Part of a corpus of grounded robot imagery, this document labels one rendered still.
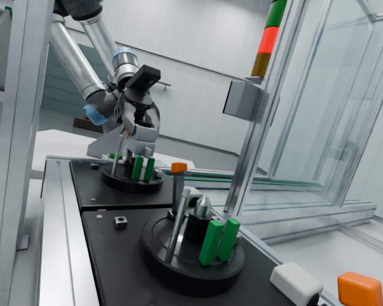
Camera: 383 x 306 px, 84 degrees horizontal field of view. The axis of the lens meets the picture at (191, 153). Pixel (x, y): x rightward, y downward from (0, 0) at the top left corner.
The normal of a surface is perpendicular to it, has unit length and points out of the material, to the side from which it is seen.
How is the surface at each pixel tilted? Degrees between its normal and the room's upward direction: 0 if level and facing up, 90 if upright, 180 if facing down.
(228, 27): 90
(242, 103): 90
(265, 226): 90
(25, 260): 0
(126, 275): 0
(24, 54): 90
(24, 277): 0
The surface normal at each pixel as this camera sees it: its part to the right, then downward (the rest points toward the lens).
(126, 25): 0.10, 0.19
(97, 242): 0.25, -0.96
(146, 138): 0.54, 0.28
